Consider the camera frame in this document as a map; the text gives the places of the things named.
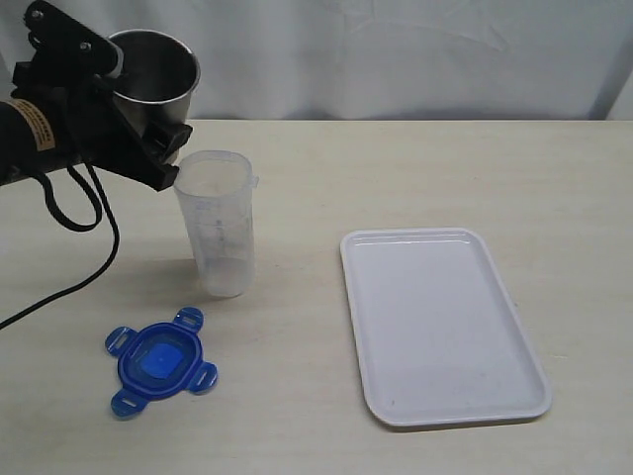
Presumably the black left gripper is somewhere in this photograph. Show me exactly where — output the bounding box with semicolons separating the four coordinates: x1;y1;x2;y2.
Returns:
12;1;193;191

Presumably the stainless steel cup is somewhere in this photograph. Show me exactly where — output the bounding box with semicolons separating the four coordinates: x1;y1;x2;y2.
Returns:
109;29;201;147

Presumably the blue container lid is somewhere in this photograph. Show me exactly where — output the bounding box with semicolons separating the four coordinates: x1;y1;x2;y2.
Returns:
105;307;219;420

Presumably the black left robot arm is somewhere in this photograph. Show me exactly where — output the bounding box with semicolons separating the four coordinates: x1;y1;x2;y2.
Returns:
1;1;201;191

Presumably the clear tall plastic container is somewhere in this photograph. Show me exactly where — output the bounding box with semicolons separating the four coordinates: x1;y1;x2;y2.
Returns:
174;150;258;299

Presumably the white backdrop curtain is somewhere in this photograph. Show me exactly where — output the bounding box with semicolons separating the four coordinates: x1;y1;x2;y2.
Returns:
0;0;633;122

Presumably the white plastic tray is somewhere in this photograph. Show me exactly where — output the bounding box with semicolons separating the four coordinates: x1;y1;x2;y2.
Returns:
340;228;553;428

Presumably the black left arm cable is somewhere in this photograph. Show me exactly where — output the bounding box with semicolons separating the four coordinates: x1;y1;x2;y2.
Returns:
0;160;122;333

